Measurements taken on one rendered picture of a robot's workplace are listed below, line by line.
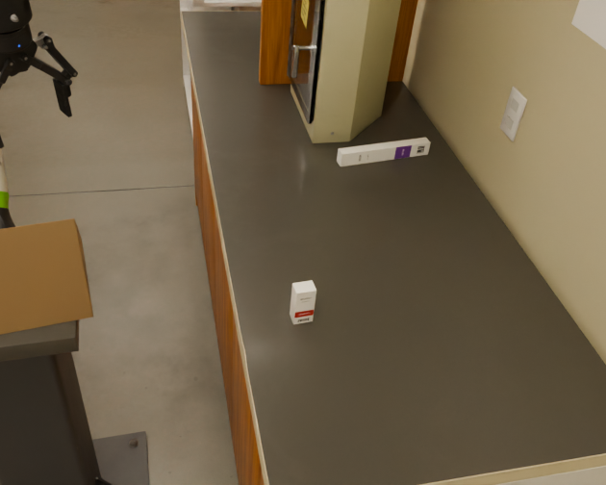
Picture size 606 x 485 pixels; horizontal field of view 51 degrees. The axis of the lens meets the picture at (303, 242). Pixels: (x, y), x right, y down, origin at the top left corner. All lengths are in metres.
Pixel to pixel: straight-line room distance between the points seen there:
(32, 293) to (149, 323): 1.35
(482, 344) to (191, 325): 1.46
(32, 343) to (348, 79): 1.02
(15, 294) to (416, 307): 0.78
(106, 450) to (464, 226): 1.33
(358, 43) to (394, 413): 0.96
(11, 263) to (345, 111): 0.99
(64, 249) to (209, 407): 1.23
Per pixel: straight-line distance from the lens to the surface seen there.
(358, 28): 1.70
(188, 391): 2.35
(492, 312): 1.40
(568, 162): 1.49
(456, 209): 1.66
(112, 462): 2.21
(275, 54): 2.09
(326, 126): 1.80
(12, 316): 1.29
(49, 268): 1.22
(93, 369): 2.46
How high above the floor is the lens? 1.88
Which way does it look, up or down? 40 degrees down
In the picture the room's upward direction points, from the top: 6 degrees clockwise
